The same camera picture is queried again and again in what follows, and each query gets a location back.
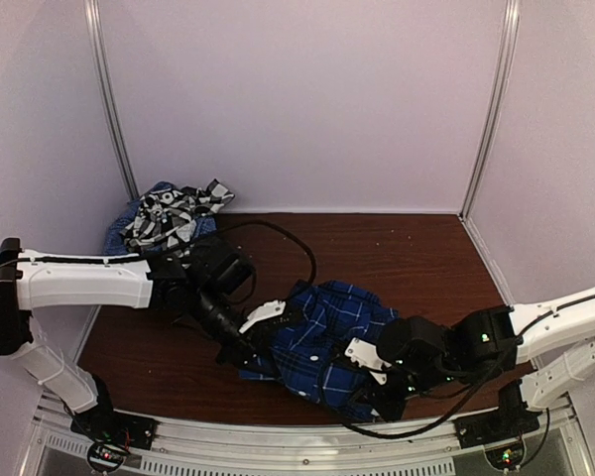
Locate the aluminium corner post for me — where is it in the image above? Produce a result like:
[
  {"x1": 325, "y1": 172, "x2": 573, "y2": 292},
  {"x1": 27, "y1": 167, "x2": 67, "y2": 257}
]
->
[
  {"x1": 83, "y1": 0, "x2": 140, "y2": 200},
  {"x1": 459, "y1": 0, "x2": 521, "y2": 222}
]

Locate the left aluminium corner post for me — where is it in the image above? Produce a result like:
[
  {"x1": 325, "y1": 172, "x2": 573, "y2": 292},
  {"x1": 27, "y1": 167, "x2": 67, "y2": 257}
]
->
[{"x1": 83, "y1": 0, "x2": 140, "y2": 200}]

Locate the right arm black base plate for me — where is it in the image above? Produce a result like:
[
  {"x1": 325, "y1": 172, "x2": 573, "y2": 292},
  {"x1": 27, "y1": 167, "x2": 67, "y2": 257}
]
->
[{"x1": 453, "y1": 409, "x2": 540, "y2": 449}]

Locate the front aluminium rail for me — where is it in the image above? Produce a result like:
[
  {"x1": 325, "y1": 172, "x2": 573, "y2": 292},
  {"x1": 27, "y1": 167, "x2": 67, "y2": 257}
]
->
[{"x1": 29, "y1": 391, "x2": 584, "y2": 476}]

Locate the left black cable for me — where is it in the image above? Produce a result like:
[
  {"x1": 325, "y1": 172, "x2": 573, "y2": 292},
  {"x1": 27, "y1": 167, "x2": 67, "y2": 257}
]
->
[{"x1": 187, "y1": 220, "x2": 317, "y2": 298}]

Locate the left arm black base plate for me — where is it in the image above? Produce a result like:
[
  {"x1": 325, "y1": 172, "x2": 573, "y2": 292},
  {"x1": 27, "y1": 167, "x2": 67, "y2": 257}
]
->
[{"x1": 70, "y1": 411, "x2": 157, "y2": 450}]

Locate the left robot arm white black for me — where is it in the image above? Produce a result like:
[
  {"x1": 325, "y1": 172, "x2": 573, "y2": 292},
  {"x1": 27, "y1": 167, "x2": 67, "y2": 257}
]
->
[{"x1": 0, "y1": 238, "x2": 288, "y2": 440}]

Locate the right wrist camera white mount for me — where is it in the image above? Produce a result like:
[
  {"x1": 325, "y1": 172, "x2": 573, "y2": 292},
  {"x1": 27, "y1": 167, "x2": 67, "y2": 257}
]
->
[{"x1": 344, "y1": 338, "x2": 392, "y2": 386}]

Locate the right black cable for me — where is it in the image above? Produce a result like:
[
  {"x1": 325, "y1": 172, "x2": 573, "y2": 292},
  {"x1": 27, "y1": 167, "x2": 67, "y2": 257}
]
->
[{"x1": 341, "y1": 341, "x2": 520, "y2": 440}]

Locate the small blue check shirt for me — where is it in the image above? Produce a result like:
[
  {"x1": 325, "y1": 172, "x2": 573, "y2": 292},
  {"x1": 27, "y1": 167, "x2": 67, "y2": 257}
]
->
[{"x1": 103, "y1": 180, "x2": 218, "y2": 259}]

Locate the black white patterned shirt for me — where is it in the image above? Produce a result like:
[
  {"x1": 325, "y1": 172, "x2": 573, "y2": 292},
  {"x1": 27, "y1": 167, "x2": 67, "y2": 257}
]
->
[{"x1": 121, "y1": 178, "x2": 238, "y2": 254}]

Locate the black cable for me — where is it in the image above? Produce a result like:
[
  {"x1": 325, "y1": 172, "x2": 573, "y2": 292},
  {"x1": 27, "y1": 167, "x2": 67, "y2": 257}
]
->
[
  {"x1": 187, "y1": 220, "x2": 317, "y2": 298},
  {"x1": 341, "y1": 341, "x2": 520, "y2": 440}
]

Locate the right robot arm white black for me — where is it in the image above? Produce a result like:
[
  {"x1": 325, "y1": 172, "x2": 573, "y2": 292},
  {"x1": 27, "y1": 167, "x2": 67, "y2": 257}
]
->
[{"x1": 344, "y1": 287, "x2": 595, "y2": 438}]

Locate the right aluminium corner post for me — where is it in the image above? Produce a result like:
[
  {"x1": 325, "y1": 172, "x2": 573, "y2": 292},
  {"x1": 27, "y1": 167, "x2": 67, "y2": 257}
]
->
[{"x1": 459, "y1": 0, "x2": 521, "y2": 222}]

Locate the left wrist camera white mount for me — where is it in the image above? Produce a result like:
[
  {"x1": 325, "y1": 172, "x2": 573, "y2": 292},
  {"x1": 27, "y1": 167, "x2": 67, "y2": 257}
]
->
[{"x1": 239, "y1": 299, "x2": 299, "y2": 334}]

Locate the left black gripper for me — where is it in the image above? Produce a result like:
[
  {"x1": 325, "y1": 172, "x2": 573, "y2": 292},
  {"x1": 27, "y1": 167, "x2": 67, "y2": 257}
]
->
[{"x1": 190, "y1": 285, "x2": 284, "y2": 379}]

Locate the blue plaid long sleeve shirt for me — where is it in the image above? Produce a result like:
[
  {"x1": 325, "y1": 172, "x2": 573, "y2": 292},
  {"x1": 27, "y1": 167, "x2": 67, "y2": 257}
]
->
[{"x1": 239, "y1": 281, "x2": 400, "y2": 422}]

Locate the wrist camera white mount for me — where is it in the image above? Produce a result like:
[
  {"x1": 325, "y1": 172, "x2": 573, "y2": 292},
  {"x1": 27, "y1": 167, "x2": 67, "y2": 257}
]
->
[
  {"x1": 239, "y1": 299, "x2": 299, "y2": 334},
  {"x1": 344, "y1": 338, "x2": 392, "y2": 386}
]

